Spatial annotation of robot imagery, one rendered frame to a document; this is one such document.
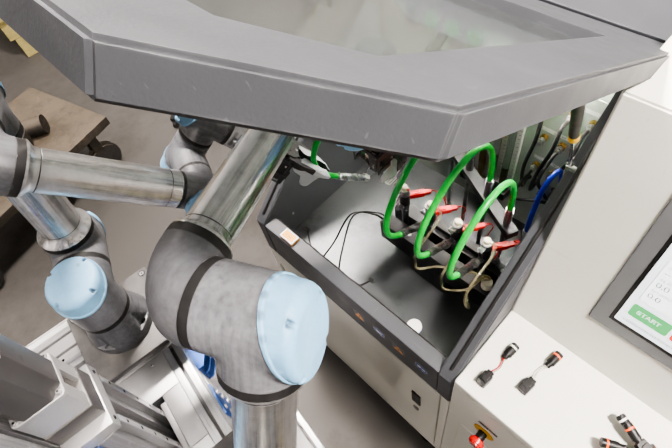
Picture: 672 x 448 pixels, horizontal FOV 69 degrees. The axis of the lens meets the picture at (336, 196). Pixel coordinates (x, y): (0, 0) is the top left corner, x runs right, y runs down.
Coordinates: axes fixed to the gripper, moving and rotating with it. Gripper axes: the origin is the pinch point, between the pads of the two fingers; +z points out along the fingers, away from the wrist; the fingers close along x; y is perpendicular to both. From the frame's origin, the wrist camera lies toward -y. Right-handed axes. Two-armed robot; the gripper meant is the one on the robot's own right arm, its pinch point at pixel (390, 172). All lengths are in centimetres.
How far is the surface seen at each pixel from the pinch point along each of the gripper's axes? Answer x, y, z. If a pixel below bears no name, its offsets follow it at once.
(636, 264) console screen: 50, -8, -6
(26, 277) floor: -172, 101, 123
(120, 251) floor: -145, 58, 123
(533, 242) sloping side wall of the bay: 33.2, -5.3, 2.2
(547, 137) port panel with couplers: 20.7, -31.6, 1.9
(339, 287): -0.8, 21.1, 27.6
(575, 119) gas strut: 32.6, -5.8, -32.0
